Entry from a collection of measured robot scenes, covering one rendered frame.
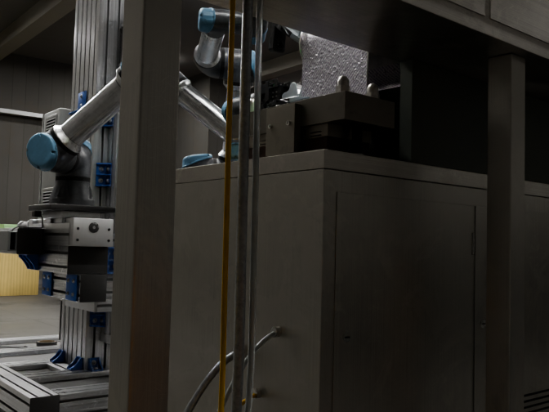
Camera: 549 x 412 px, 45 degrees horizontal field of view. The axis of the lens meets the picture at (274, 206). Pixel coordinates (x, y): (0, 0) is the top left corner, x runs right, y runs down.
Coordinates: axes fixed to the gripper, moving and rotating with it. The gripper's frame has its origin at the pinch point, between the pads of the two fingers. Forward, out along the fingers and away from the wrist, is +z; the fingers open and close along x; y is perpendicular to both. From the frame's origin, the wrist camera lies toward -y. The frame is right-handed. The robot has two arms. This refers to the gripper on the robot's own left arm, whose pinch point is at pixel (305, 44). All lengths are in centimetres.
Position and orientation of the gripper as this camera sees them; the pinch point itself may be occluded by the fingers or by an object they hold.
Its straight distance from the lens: 191.6
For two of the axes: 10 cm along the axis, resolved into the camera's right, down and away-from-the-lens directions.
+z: 4.7, 6.1, -6.3
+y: 4.3, -7.9, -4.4
